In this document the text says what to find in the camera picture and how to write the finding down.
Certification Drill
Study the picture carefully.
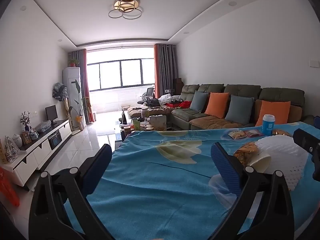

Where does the blue cup with white lid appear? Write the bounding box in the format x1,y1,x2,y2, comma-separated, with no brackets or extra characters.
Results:
262,114,276,136

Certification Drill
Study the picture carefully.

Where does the large-leaf floor plant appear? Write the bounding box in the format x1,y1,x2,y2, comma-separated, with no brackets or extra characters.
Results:
70,79,87,130

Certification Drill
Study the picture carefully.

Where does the white foam net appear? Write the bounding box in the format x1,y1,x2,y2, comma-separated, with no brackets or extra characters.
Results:
255,134,309,192

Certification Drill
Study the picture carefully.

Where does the coffee table with jars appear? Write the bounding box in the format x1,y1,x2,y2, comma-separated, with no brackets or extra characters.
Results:
120,110,167,132

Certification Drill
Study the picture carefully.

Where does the blue floral blanket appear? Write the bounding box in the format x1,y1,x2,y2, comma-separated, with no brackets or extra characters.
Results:
64,121,320,240

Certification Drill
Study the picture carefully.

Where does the dark wooden cabinet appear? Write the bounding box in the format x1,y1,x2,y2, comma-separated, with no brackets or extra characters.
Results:
172,78,184,94

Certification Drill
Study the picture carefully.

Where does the small gold snack packet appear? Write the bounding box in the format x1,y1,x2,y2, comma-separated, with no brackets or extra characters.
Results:
272,129,292,137

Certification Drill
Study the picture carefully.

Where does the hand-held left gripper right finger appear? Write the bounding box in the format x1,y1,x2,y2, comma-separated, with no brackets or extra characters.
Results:
211,142,295,240

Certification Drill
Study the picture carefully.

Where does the orange plastic bag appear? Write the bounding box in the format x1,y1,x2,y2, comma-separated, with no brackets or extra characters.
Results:
0,167,20,207

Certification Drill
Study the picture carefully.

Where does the orange cushion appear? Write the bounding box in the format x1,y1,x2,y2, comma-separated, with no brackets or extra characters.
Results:
255,100,291,127
205,92,230,119

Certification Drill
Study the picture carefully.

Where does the brown ottoman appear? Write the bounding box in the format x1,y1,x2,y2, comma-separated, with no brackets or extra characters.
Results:
127,106,173,118

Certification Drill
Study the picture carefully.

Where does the small olive plant in vase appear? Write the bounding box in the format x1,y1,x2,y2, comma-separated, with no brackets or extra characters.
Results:
20,111,31,132

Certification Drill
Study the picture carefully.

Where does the black office chair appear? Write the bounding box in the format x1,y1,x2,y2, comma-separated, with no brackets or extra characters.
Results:
137,87,155,105

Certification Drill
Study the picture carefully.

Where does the white clothes pile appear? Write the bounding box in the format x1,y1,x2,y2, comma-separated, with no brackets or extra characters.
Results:
160,94,180,104

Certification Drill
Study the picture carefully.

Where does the cloth-covered standing fan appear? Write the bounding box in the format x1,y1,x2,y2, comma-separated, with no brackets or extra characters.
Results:
52,82,70,125

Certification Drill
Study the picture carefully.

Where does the large window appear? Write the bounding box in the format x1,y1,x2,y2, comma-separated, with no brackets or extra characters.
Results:
86,46,155,92

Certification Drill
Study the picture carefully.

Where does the plastic-wrapped item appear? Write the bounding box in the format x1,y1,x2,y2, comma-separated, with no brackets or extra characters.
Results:
36,120,52,133

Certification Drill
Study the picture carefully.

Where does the grey and orange curtain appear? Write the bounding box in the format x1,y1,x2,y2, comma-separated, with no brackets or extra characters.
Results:
154,44,178,98
69,49,96,123

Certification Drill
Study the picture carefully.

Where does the grey-blue cushion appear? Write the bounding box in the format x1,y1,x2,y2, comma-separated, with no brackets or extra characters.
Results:
190,90,209,113
226,95,254,125

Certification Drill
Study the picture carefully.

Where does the clear nut snack packet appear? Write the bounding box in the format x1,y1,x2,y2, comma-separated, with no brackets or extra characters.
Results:
228,131,247,140

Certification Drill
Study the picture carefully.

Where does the ring ceiling lamp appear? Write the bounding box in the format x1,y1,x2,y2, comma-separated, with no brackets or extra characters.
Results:
109,0,145,20

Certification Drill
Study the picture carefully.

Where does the white tv cabinet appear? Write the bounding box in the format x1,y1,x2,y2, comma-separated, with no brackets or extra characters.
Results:
0,119,72,187

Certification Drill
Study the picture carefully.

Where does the large gold snack wrapper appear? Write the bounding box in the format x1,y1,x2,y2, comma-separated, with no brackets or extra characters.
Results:
234,141,258,167

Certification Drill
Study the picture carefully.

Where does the sailboat model in clear cover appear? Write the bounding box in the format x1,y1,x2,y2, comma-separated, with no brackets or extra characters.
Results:
4,136,20,163

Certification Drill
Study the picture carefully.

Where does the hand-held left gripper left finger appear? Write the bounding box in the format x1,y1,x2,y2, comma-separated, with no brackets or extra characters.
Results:
29,144,113,240

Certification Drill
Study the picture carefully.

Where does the cream paper cup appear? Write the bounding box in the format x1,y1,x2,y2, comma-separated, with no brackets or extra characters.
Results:
246,151,272,173

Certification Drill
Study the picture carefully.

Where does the white ceramic jar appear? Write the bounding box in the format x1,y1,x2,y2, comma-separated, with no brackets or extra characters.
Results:
12,134,23,148

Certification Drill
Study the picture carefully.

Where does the white standing air conditioner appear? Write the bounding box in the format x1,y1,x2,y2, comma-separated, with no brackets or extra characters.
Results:
62,67,82,129

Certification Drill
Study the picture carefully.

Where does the wooden picture frame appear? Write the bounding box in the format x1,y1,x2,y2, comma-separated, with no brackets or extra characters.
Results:
21,131,32,145

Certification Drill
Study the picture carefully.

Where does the green sofa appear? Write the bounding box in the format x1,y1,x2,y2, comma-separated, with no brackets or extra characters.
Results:
171,84,314,130

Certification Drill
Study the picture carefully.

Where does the black monitor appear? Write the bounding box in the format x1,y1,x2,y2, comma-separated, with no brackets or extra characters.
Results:
45,104,58,125

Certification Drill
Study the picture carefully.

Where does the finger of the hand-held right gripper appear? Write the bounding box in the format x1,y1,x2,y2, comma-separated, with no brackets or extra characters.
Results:
292,129,320,180

